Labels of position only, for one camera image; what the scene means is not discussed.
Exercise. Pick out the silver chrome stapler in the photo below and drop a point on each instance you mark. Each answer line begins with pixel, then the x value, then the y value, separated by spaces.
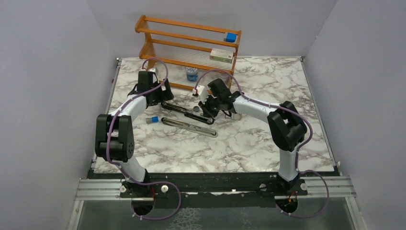
pixel 192 128

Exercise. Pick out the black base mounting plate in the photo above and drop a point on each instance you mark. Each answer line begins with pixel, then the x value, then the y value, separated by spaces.
pixel 209 190

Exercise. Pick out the blue box on shelf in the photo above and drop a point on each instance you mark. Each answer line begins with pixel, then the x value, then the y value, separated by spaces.
pixel 230 37

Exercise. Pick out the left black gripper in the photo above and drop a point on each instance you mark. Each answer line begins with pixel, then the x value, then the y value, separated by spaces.
pixel 164 95

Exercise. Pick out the blue grey small cylinder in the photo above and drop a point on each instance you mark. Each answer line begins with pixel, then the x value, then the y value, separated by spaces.
pixel 150 120

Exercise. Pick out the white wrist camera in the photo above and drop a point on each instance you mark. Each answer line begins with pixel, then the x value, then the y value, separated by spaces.
pixel 154 70
pixel 201 92

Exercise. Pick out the white green staples carton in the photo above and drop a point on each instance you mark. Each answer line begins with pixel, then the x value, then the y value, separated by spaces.
pixel 221 55

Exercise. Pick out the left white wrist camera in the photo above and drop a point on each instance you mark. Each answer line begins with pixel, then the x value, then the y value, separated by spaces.
pixel 154 70

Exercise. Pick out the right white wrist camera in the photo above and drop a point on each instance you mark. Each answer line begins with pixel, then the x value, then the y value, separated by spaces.
pixel 201 92

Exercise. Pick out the black stapler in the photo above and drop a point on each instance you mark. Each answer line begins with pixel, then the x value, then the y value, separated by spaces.
pixel 188 113

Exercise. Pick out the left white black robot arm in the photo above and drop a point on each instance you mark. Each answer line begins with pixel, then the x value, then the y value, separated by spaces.
pixel 114 136

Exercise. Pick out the blue white plastic jar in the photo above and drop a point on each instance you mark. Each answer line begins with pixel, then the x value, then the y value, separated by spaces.
pixel 192 74

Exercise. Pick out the orange wooden shelf rack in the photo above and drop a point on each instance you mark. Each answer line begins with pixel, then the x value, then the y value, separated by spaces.
pixel 184 44

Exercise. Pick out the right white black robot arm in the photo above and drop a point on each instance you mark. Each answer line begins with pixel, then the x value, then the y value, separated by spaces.
pixel 287 128

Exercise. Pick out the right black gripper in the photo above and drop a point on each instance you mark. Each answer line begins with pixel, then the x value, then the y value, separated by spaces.
pixel 205 110

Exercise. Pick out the aluminium frame rail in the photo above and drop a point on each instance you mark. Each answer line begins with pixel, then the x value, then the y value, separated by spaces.
pixel 331 204

